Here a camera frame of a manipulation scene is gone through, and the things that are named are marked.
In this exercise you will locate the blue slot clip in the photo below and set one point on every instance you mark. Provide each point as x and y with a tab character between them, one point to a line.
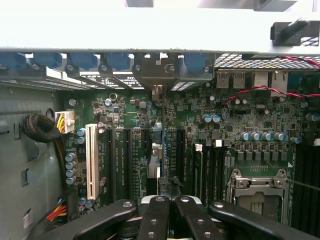
192	62
117	61
48	60
12	61
83	62

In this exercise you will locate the green motherboard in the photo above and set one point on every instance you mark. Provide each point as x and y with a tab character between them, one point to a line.
250	117

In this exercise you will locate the black open PC case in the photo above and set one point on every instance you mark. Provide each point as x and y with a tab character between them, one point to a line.
150	30

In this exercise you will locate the short black expansion slot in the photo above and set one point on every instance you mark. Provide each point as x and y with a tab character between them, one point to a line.
146	140

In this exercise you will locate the CPU socket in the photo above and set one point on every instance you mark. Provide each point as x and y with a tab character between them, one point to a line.
257	200

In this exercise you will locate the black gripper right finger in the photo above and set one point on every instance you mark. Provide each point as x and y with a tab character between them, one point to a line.
197	222

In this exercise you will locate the white expansion slot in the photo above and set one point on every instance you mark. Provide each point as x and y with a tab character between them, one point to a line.
91	162

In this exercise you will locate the socket locking lever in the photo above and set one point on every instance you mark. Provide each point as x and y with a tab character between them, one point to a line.
303	184

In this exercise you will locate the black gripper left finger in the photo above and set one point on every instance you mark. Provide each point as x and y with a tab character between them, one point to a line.
155	220

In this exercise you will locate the black RAM slot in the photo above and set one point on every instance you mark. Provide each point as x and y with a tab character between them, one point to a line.
215	172
306	200
207	172
297	187
315	200
222	170

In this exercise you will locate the long black expansion slot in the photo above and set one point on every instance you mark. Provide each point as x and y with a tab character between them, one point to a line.
181	162
128	162
110	162

